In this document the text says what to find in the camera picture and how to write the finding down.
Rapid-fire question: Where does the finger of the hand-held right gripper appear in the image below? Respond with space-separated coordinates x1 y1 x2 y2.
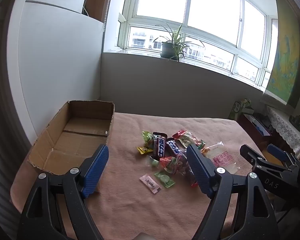
266 144 300 168
239 144 300 194

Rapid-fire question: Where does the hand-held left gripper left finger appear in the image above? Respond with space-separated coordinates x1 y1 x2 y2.
17 144 109 240

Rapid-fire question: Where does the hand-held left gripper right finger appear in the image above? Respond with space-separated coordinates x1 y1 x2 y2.
186 144 282 240

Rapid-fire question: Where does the clear red dates packet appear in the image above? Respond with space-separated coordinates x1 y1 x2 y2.
175 153 198 188

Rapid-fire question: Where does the brown chocolate bar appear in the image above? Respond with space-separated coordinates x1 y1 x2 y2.
165 137 187 157
152 132 168 158

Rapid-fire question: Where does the brown cardboard box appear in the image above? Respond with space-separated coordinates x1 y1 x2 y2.
27 100 115 195

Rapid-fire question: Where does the white lace cloth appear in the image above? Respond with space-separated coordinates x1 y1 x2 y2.
266 106 300 153

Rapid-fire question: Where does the white clear snack packet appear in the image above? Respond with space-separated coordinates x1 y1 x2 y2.
204 141 241 174

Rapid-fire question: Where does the small red snack packet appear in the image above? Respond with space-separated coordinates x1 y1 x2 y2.
159 156 177 174

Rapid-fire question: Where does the green candy packet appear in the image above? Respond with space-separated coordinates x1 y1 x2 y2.
154 170 176 188

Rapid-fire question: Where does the small dark figurine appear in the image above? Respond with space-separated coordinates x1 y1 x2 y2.
289 114 300 131

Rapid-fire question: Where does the red green chicken snack packet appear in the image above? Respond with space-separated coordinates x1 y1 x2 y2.
172 129 206 151

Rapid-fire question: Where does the green candy in clear wrapper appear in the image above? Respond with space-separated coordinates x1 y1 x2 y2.
146 155 161 167

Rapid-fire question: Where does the pink candy packet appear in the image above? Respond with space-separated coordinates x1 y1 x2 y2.
139 174 162 195

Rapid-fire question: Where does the small yellow candy packet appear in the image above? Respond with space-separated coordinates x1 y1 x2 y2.
136 145 153 155

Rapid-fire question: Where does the green printed box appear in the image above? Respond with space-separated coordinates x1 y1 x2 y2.
228 98 253 121

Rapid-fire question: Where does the grey slatted panel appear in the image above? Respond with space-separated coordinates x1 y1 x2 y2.
0 120 23 233

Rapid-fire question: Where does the white wardrobe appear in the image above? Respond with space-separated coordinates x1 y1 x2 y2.
7 0 106 144

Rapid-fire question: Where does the potted spider plant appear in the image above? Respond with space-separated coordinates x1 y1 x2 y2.
152 21 205 62

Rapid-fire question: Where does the white framed window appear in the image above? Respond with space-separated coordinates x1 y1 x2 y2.
117 0 278 91

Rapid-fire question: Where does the yellow green wall poster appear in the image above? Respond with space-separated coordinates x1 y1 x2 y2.
262 0 300 106

